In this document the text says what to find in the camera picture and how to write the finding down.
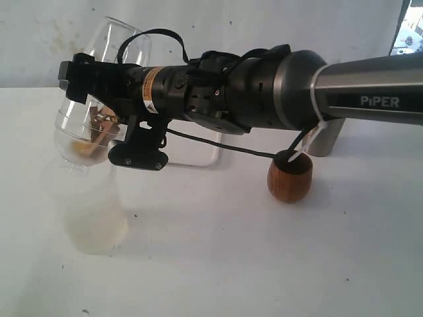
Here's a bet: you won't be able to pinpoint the white zip tie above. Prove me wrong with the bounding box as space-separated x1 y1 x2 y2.
287 65 328 163

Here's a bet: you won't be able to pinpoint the clear plastic shaker lid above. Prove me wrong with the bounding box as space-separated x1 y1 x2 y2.
54 97 120 166

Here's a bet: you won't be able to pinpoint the translucent plastic cup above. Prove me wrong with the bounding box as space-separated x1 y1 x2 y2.
40 157 129 254

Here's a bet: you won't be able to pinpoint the stainless steel cup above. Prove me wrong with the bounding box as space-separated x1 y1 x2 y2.
306 119 345 157

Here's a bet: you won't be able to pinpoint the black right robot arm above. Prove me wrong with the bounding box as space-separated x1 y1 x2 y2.
58 45 422 135

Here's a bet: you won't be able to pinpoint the wooden pieces and coins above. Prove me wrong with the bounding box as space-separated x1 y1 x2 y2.
71 106 120 159

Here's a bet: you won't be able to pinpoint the brown wooden cup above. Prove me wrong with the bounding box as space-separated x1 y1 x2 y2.
267 149 313 203

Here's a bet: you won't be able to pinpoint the silver metal tray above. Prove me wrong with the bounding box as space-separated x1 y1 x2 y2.
163 120 222 167

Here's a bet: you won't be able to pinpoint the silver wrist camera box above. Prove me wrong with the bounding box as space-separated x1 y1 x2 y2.
108 116 170 171

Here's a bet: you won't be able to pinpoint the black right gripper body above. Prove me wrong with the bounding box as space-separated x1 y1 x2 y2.
71 53 145 121

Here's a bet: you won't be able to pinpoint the clear plastic shaker body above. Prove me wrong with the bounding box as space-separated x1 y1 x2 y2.
55 17 151 140

